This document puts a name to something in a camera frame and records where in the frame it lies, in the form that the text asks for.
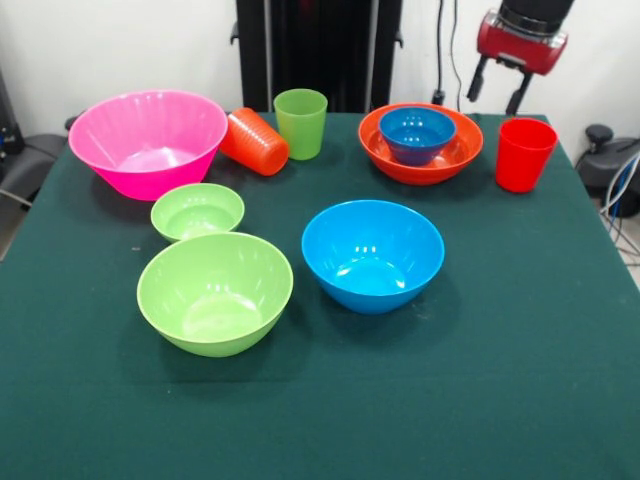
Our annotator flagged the large pink bowl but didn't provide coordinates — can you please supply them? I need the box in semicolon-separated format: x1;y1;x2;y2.
68;89;229;202

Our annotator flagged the thin black cable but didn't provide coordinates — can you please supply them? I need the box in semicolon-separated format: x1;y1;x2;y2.
449;0;464;114

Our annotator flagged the red cup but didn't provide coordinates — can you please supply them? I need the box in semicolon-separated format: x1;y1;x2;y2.
495;117;559;194

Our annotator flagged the dark green table cloth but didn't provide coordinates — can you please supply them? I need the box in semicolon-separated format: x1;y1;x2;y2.
0;110;640;480

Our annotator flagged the small dark blue bowl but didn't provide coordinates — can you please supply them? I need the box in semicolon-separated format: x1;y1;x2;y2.
378;106;457;167

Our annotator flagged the green cup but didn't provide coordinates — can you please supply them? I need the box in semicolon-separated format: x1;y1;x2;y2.
272;88;329;162

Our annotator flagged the small green bowl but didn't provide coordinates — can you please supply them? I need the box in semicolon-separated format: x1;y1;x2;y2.
150;182;246;244

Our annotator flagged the large green bowl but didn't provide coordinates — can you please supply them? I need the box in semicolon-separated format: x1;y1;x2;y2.
136;231;295;358

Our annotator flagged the grey office chair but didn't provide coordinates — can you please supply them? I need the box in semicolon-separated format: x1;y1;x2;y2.
0;133;70;209

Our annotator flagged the orange bowl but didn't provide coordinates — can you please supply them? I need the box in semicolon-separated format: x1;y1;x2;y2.
357;103;485;187

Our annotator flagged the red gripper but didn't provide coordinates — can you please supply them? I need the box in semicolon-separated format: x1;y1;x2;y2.
466;9;569;117

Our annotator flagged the orange cup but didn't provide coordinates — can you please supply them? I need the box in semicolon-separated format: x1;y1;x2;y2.
219;107;291;177

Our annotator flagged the black cable with plug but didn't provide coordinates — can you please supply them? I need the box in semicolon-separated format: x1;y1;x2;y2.
430;0;447;107

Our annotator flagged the black equipment box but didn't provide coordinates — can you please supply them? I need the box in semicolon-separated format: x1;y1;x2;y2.
0;69;26;157

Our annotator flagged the bundle of floor cables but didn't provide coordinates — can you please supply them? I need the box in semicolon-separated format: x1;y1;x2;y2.
598;149;640;264

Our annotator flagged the black chair base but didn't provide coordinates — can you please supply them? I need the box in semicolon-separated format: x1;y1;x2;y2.
574;124;640;219

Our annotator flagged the large light blue bowl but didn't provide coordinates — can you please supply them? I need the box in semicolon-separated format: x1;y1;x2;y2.
300;199;446;316

